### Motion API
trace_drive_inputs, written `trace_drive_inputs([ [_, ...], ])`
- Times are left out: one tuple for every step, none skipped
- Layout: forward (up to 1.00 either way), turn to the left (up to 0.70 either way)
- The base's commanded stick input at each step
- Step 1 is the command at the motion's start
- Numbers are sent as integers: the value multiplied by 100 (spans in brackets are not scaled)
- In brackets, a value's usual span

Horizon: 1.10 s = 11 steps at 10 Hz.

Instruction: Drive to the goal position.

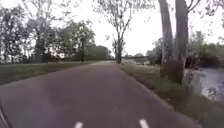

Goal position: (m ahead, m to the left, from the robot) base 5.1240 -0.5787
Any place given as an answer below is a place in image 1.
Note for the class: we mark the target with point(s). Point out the grass strip by water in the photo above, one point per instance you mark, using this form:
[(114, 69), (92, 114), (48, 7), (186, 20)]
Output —
[(173, 96)]

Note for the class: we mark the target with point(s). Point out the water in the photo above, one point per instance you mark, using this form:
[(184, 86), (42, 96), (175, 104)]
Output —
[(213, 80)]

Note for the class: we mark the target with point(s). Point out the thick pale tree trunk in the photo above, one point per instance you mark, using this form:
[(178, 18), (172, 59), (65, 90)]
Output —
[(166, 33), (181, 40)]

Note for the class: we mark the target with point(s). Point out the dark reddish asphalt path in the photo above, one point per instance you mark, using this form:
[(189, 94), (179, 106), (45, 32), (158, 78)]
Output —
[(100, 93)]

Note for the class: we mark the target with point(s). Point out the robot's own part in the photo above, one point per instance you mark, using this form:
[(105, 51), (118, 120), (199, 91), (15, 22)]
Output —
[(78, 125), (144, 124)]

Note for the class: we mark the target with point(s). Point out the grass verge with slope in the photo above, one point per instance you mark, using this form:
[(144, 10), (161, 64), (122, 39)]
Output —
[(26, 71)]

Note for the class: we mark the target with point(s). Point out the tall thin-crowned tree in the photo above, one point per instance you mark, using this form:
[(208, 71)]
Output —
[(119, 50)]

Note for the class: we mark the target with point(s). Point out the row of trees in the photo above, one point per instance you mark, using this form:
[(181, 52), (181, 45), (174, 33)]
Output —
[(76, 40)]

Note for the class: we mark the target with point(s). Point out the low dark bridge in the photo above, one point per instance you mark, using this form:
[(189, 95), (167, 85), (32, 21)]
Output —
[(136, 60)]

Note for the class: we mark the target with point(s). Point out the dark bushy tree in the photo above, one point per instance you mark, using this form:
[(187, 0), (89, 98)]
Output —
[(156, 53)]

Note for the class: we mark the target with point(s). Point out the bushes beside water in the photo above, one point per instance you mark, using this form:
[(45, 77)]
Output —
[(213, 55)]

